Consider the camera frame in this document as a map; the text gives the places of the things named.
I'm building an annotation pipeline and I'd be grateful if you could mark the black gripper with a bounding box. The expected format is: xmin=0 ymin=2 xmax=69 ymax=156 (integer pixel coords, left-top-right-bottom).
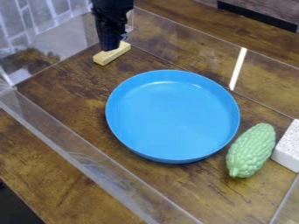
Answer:
xmin=91 ymin=0 xmax=135 ymax=52

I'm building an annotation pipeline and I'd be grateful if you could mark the yellow wooden block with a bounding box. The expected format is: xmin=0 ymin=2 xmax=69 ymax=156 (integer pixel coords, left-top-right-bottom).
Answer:
xmin=92 ymin=41 xmax=131 ymax=66

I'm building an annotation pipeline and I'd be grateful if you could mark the blue round tray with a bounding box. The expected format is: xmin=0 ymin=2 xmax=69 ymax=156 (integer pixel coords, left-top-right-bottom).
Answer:
xmin=105 ymin=70 xmax=240 ymax=164

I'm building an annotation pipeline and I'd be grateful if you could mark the white speckled foam block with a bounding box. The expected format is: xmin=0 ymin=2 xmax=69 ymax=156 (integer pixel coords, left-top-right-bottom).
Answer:
xmin=271 ymin=119 xmax=299 ymax=173

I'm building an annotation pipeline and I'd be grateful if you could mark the dark baseboard strip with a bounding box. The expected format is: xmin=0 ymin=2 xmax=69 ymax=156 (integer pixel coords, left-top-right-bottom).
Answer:
xmin=217 ymin=0 xmax=299 ymax=33

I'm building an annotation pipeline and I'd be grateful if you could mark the green bumpy gourd toy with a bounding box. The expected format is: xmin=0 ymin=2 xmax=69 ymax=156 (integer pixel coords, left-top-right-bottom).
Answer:
xmin=225 ymin=123 xmax=276 ymax=179

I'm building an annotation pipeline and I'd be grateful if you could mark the clear acrylic enclosure wall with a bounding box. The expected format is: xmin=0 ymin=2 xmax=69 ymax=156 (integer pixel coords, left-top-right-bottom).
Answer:
xmin=0 ymin=0 xmax=299 ymax=224

